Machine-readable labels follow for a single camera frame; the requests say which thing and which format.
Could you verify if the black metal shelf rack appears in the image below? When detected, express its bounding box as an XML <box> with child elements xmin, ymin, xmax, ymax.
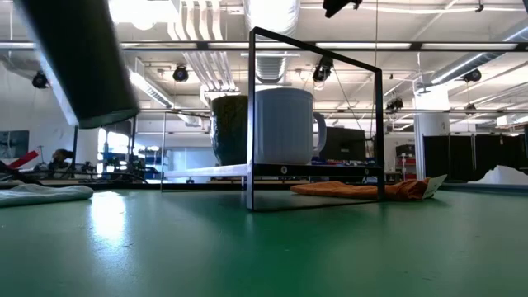
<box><xmin>159</xmin><ymin>26</ymin><xmax>387</xmax><ymax>214</ymax></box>

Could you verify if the white ribbed mug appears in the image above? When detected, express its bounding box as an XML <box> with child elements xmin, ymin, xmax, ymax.
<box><xmin>253</xmin><ymin>87</ymin><xmax>328</xmax><ymax>166</ymax></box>

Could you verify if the dark green textured mug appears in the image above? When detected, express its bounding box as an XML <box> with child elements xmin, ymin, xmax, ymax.
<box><xmin>210</xmin><ymin>94</ymin><xmax>250</xmax><ymax>167</ymax></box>

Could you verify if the black monitor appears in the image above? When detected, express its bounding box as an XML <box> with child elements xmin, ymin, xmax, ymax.
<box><xmin>319</xmin><ymin>126</ymin><xmax>368</xmax><ymax>163</ymax></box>

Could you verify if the black ceiling spotlight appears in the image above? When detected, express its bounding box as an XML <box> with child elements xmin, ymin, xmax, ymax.
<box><xmin>311</xmin><ymin>55</ymin><xmax>335</xmax><ymax>83</ymax></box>
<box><xmin>462</xmin><ymin>68</ymin><xmax>483</xmax><ymax>84</ymax></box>
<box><xmin>31</xmin><ymin>70</ymin><xmax>50</xmax><ymax>90</ymax></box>
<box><xmin>385</xmin><ymin>97</ymin><xmax>405</xmax><ymax>114</ymax></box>
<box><xmin>172</xmin><ymin>63</ymin><xmax>190</xmax><ymax>83</ymax></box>

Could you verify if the orange cloth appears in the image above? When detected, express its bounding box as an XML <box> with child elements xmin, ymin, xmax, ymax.
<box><xmin>290</xmin><ymin>177</ymin><xmax>432</xmax><ymax>203</ymax></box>

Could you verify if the white pillar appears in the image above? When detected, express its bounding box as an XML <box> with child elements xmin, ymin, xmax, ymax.
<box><xmin>412</xmin><ymin>87</ymin><xmax>451</xmax><ymax>182</ymax></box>

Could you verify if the white cloth tag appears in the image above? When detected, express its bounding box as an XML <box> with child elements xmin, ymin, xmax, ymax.
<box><xmin>422</xmin><ymin>173</ymin><xmax>449</xmax><ymax>200</ymax></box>

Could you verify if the person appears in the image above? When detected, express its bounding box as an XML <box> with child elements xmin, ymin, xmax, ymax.
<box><xmin>49</xmin><ymin>148</ymin><xmax>76</xmax><ymax>171</ymax></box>

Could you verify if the black partition curtain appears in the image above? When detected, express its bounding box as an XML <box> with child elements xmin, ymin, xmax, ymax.
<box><xmin>423</xmin><ymin>132</ymin><xmax>528</xmax><ymax>183</ymax></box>

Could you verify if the light grey cloth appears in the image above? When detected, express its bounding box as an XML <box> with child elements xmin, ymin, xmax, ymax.
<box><xmin>0</xmin><ymin>183</ymin><xmax>95</xmax><ymax>209</ymax></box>

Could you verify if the red object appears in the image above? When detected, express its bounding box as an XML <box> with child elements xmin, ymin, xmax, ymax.
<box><xmin>7</xmin><ymin>149</ymin><xmax>41</xmax><ymax>170</ymax></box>

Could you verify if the silver ventilation duct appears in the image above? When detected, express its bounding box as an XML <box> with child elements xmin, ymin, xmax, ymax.
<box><xmin>243</xmin><ymin>0</ymin><xmax>301</xmax><ymax>85</ymax></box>

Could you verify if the black overhead camera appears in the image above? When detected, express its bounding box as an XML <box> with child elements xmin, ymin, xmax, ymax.
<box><xmin>322</xmin><ymin>0</ymin><xmax>364</xmax><ymax>20</ymax></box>

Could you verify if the wall picture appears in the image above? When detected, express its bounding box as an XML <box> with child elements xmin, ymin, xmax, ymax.
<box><xmin>0</xmin><ymin>130</ymin><xmax>31</xmax><ymax>160</ymax></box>

